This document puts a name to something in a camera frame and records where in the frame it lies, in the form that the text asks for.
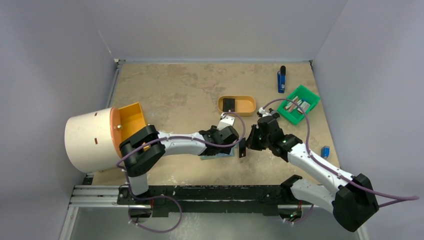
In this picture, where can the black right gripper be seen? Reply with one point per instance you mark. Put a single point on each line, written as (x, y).
(254, 141)

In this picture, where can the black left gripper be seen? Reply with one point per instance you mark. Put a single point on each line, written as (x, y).
(213, 130)

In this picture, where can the grey-green card holder wallet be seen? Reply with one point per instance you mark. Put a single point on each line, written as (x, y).
(219, 155)

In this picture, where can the black credit card stack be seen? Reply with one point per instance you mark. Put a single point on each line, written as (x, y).
(228, 105)

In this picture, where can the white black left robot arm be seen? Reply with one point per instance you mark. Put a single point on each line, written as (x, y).
(141, 151)

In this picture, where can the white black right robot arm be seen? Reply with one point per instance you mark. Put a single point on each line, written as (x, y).
(331, 179)

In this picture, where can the green plastic bin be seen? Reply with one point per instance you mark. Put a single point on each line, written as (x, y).
(302, 92)

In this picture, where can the tan oval tray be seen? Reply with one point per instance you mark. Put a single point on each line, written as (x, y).
(245, 105)

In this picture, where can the orange pencil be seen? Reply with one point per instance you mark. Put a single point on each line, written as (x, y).
(293, 106)

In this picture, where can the white red staple box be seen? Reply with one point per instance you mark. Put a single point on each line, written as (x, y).
(303, 107)

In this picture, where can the small blue object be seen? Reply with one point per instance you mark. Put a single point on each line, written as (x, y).
(325, 152)

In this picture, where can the yellow drawer box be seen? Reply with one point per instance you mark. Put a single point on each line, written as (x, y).
(132, 120)

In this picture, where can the white cylinder container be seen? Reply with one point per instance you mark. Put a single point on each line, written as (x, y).
(92, 140)

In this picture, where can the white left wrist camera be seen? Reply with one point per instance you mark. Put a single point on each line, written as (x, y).
(225, 121)

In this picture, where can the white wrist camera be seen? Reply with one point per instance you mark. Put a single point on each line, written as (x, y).
(225, 121)
(262, 112)

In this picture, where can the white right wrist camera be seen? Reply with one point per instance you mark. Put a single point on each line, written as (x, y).
(262, 112)

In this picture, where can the black aluminium base frame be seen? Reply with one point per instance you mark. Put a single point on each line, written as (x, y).
(268, 200)

